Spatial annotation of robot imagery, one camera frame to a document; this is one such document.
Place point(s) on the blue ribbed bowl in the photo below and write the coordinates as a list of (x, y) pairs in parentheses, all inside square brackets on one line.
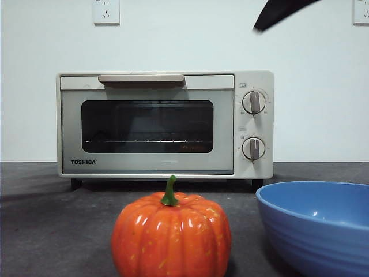
[(311, 245)]

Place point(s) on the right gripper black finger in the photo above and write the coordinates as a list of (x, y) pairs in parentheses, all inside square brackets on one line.
[(276, 13)]

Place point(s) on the white wall socket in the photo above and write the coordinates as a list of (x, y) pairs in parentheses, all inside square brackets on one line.
[(361, 13), (106, 14)]

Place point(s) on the temperature knob with grey grip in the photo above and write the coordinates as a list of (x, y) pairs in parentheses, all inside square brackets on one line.
[(253, 102)]

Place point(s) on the timer knob with grey grip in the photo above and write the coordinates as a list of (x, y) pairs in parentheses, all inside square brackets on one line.
[(253, 148)]

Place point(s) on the orange pumpkin with green stem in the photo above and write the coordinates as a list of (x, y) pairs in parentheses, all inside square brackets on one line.
[(170, 233)]

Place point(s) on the cream Toshiba toaster oven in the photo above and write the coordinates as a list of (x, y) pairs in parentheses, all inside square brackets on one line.
[(259, 127)]

